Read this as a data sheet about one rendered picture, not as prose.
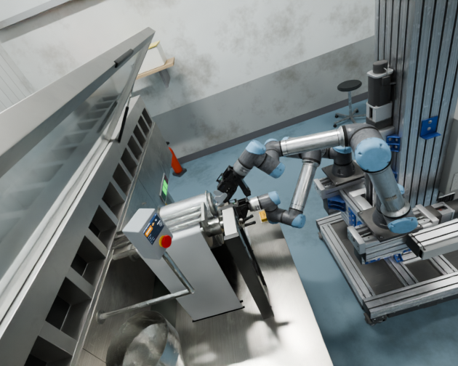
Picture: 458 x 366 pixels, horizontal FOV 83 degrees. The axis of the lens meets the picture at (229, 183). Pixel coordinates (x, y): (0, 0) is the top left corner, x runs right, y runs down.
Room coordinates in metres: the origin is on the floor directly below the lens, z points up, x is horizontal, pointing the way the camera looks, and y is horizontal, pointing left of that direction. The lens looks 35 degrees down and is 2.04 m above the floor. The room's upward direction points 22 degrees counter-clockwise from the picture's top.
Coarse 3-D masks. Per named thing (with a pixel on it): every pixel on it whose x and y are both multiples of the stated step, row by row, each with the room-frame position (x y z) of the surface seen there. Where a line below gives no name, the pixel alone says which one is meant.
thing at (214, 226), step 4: (212, 220) 0.76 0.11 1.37; (216, 220) 0.76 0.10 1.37; (220, 220) 0.78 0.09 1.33; (208, 224) 0.75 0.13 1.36; (212, 224) 0.74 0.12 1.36; (216, 224) 0.74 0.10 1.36; (204, 228) 0.75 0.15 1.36; (208, 228) 0.74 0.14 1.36; (212, 228) 0.73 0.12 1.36; (216, 228) 0.73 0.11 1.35; (220, 228) 0.73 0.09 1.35; (208, 232) 0.73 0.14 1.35; (212, 232) 0.73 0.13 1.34; (216, 232) 0.73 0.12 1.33; (220, 232) 0.73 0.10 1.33; (208, 236) 0.73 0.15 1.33
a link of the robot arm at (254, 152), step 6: (252, 144) 0.94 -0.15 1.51; (258, 144) 0.95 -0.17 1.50; (246, 150) 0.95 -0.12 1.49; (252, 150) 0.93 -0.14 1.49; (258, 150) 0.92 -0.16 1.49; (264, 150) 0.92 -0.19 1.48; (240, 156) 0.97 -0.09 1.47; (246, 156) 0.94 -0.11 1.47; (252, 156) 0.92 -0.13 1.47; (258, 156) 0.92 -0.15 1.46; (264, 156) 0.92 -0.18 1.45; (240, 162) 0.95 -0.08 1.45; (246, 162) 0.93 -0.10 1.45; (252, 162) 0.92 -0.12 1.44; (258, 162) 0.92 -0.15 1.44
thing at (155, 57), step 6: (156, 42) 3.55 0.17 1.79; (150, 48) 3.40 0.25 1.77; (156, 48) 3.39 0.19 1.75; (150, 54) 3.39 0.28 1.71; (156, 54) 3.39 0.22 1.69; (162, 54) 3.51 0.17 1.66; (144, 60) 3.40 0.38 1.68; (150, 60) 3.40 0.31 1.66; (156, 60) 3.39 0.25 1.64; (162, 60) 3.39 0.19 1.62; (144, 66) 3.41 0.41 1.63; (150, 66) 3.40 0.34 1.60; (156, 66) 3.39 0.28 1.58; (144, 72) 3.42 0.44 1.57
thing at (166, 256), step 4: (164, 252) 0.46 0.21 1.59; (164, 256) 0.46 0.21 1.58; (168, 256) 0.46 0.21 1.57; (168, 260) 0.46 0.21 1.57; (172, 260) 0.47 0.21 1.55; (168, 264) 0.46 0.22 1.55; (172, 264) 0.46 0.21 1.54; (172, 268) 0.46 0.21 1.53; (176, 268) 0.46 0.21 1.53; (176, 272) 0.46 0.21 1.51; (180, 272) 0.46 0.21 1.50; (180, 276) 0.46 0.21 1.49; (184, 276) 0.47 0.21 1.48; (180, 280) 0.46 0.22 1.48; (184, 280) 0.46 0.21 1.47; (184, 284) 0.46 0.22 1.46; (188, 284) 0.46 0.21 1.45; (188, 288) 0.46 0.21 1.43; (192, 288) 0.46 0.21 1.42
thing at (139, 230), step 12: (144, 216) 0.47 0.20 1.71; (156, 216) 0.47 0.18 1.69; (132, 228) 0.44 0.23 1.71; (144, 228) 0.44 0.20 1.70; (156, 228) 0.46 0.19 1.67; (132, 240) 0.44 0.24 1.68; (144, 240) 0.43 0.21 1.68; (156, 240) 0.44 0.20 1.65; (168, 240) 0.45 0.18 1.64; (144, 252) 0.44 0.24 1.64; (156, 252) 0.43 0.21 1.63
